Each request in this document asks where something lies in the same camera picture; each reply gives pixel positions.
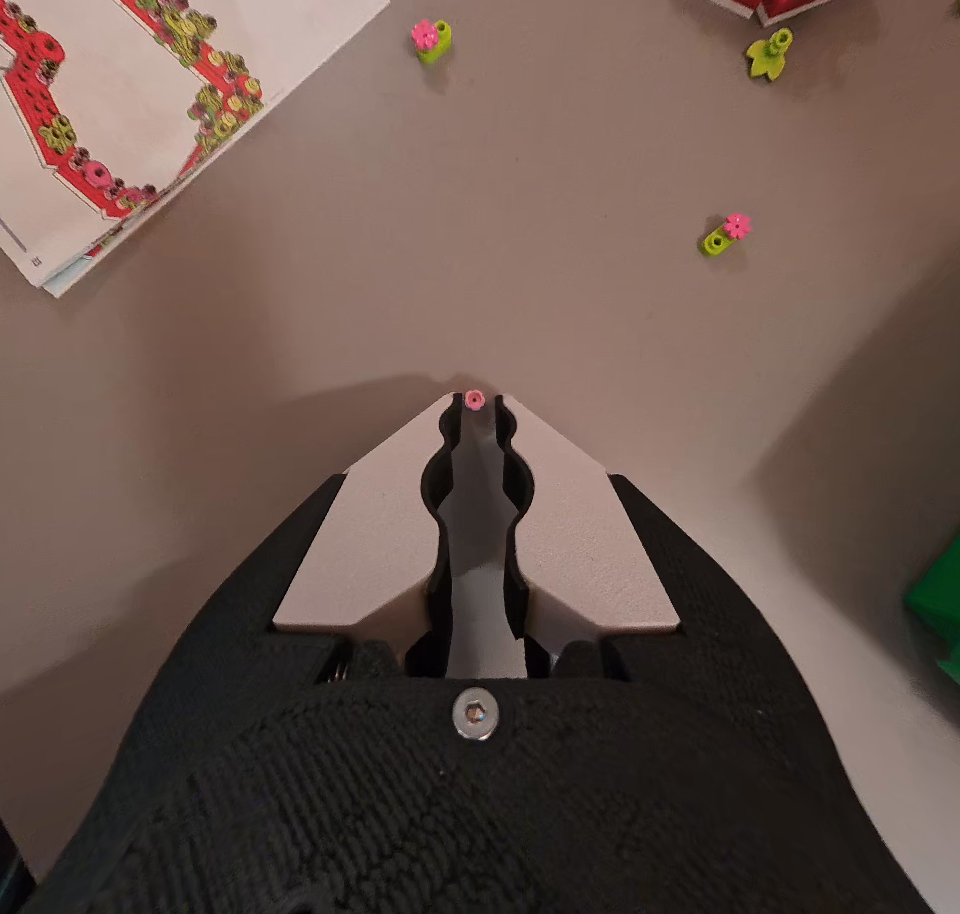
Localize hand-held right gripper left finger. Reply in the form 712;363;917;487
273;392;462;677

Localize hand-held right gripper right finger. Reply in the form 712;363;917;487
493;394;682;679

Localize lego instruction booklet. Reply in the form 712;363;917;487
0;0;392;299

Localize pink flower on lime plate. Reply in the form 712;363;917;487
699;213;753;258
410;19;454;66

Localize green plastic tray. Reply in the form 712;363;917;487
903;530;960;687

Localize lime green leaf piece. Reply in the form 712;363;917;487
745;26;795;82

